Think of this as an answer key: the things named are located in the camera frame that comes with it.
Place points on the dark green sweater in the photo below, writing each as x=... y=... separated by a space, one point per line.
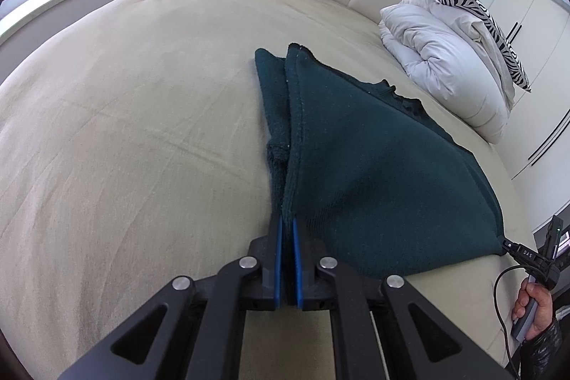
x=378 y=184

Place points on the grey folded blanket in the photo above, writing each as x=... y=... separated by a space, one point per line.
x=490 y=50

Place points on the bed with beige sheet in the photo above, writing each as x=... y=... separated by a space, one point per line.
x=133 y=117

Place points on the person's right hand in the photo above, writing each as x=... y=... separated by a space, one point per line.
x=543 y=308

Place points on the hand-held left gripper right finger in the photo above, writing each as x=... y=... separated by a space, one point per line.
x=297 y=264

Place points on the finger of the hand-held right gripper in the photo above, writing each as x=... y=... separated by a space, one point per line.
x=521 y=253

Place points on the white folded duvet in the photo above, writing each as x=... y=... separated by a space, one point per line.
x=436 y=50

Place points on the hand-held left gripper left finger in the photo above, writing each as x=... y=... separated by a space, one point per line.
x=278 y=260

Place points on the person's right forearm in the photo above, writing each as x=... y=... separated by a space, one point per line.
x=543 y=355

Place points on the zebra print pillow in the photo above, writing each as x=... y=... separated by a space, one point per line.
x=472 y=1

